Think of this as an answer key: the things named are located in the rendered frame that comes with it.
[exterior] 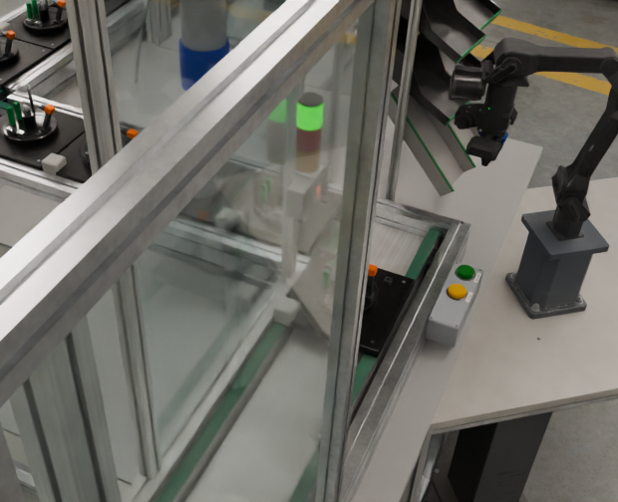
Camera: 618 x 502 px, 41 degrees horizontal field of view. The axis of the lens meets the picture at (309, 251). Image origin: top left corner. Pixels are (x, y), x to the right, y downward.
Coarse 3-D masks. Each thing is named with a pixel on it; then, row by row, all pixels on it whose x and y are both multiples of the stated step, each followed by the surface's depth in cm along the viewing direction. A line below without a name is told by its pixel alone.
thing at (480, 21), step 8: (456, 0) 198; (464, 0) 200; (472, 0) 201; (480, 0) 202; (488, 0) 201; (464, 8) 198; (472, 8) 200; (480, 8) 201; (488, 8) 202; (496, 8) 201; (472, 16) 198; (480, 16) 199; (488, 16) 200; (496, 16) 201; (480, 24) 197
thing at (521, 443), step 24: (552, 408) 182; (432, 432) 176; (480, 432) 229; (504, 432) 221; (528, 432) 224; (456, 456) 250; (480, 456) 231; (504, 456) 229; (528, 456) 233; (432, 480) 259; (456, 480) 253; (480, 480) 235; (504, 480) 238
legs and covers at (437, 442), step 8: (448, 432) 254; (432, 440) 230; (440, 440) 227; (432, 448) 231; (440, 448) 247; (432, 456) 233; (432, 464) 235; (424, 472) 240; (432, 472) 237; (424, 480) 239; (424, 488) 237; (424, 496) 239
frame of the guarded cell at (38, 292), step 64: (320, 0) 55; (384, 0) 67; (256, 64) 48; (384, 64) 71; (192, 128) 43; (384, 128) 77; (128, 192) 39; (192, 192) 43; (64, 256) 35; (128, 256) 39; (0, 320) 32; (64, 320) 35; (0, 384) 32; (0, 448) 34
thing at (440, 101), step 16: (400, 16) 200; (400, 32) 202; (400, 48) 202; (416, 48) 202; (432, 48) 200; (400, 64) 192; (416, 64) 202; (432, 64) 202; (400, 80) 194; (416, 80) 192; (432, 80) 201; (448, 80) 202; (416, 96) 194; (432, 96) 197; (448, 96) 200; (432, 112) 194; (448, 112) 197
